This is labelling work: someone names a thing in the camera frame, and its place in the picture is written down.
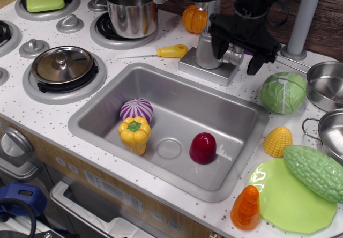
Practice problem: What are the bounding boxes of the black cable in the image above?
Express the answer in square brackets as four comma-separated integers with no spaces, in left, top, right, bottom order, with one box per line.
[0,197,38,238]

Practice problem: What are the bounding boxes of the far left stove burner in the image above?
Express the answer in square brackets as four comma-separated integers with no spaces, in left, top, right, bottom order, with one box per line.
[1,20,21,57]

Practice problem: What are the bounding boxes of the tall steel pot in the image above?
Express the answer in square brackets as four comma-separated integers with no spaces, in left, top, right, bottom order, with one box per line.
[106,0,158,39]

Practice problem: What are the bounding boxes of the blue clamp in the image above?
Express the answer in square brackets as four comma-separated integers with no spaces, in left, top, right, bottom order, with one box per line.
[1,182,47,217]

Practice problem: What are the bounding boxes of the silver toy faucet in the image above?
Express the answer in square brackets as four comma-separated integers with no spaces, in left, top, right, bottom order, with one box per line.
[178,0,238,87]

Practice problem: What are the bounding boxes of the yellow handled toy knife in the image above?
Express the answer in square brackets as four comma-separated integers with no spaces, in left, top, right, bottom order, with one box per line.
[115,44,188,59]

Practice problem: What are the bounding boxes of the back right stove burner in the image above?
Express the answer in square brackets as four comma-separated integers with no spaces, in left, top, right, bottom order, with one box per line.
[90,12,158,50]

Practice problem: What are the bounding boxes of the green toy cabbage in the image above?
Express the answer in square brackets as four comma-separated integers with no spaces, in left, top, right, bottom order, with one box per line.
[260,72,307,115]

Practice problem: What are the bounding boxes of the silver front dial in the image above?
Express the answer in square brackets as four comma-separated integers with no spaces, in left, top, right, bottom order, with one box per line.
[1,127,34,167]

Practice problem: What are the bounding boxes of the silver stove knob lower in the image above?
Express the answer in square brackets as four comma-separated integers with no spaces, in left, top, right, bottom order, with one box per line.
[19,39,50,59]

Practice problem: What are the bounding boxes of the silver stove knob edge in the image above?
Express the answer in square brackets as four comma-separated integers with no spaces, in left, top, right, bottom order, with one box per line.
[0,68,9,86]

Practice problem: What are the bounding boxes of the yellow toy bell pepper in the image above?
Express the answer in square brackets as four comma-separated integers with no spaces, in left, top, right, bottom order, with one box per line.
[118,116,151,155]

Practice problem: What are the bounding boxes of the silver stove knob back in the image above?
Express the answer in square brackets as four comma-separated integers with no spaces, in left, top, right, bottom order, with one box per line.
[87,0,107,12]

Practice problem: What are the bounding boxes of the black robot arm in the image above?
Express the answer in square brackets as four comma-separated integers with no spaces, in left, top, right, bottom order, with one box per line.
[191,0,281,75]

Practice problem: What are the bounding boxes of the grey support pole right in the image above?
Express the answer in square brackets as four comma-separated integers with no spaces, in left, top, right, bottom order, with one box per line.
[281,0,319,62]

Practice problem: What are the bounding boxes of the silver oven door handle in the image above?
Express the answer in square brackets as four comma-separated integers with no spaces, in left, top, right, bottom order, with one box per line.
[50,181,136,237]

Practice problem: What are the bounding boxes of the silver stove knob upper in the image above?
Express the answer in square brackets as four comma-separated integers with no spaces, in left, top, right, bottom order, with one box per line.
[56,14,84,33]

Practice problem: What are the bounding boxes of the back left stove burner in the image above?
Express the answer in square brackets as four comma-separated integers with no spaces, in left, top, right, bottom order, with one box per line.
[14,0,80,21]

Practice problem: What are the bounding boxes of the orange toy pumpkin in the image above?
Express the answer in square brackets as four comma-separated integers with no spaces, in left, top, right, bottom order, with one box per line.
[182,5,207,33]

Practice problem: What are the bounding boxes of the silver toy sink basin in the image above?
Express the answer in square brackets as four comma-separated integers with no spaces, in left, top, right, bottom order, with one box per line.
[68,63,269,203]

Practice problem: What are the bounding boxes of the steel saucepan with handle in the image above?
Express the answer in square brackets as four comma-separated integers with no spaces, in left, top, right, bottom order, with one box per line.
[275,55,342,112]

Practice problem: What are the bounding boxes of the dark red toy beet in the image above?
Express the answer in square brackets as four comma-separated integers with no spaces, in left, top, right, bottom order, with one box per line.
[189,132,217,165]

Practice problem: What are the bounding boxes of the green toy bitter gourd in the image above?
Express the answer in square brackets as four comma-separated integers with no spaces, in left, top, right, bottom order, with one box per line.
[283,145,342,204]

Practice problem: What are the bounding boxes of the orange toy carrot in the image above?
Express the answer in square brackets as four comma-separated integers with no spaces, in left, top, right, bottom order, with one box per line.
[230,185,260,230]

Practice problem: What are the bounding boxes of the yellow toy corn piece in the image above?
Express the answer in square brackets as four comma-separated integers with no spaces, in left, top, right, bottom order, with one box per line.
[263,127,293,158]

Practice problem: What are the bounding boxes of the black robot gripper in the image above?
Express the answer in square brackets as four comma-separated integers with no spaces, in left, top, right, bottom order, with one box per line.
[209,2,281,75]

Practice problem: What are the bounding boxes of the steel pot lid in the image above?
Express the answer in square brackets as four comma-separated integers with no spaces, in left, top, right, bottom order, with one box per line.
[31,46,94,84]

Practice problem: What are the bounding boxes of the light green toy plate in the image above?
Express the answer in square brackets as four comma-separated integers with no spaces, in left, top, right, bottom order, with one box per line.
[249,159,338,234]

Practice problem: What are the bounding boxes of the purple striped toy onion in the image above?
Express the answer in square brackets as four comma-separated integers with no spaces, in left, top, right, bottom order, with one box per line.
[120,98,154,123]

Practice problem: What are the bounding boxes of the stove burner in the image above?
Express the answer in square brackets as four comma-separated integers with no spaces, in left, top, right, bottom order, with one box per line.
[22,53,107,105]
[90,12,158,50]
[1,20,21,57]
[14,0,80,21]

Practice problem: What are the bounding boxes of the front stove burner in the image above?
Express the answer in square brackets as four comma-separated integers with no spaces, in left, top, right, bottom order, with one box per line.
[22,53,107,105]

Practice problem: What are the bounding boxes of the purple toy eggplant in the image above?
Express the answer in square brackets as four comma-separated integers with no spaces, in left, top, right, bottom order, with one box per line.
[243,50,255,56]

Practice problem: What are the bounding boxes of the silver stove knob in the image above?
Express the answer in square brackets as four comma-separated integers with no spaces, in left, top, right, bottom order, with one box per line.
[56,14,84,33]
[19,39,50,59]
[87,0,107,12]

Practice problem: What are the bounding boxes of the silver faucet lever handle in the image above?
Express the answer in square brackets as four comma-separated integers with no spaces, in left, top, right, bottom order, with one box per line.
[218,43,245,66]

